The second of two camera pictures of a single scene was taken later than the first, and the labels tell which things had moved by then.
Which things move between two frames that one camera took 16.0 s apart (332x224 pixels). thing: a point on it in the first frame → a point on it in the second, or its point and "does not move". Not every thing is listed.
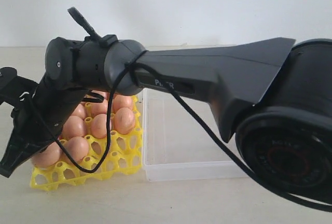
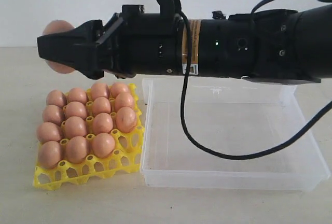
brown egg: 121,101 does not move
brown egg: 73,127 does not move
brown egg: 78,148 does not move
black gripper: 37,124 → 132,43
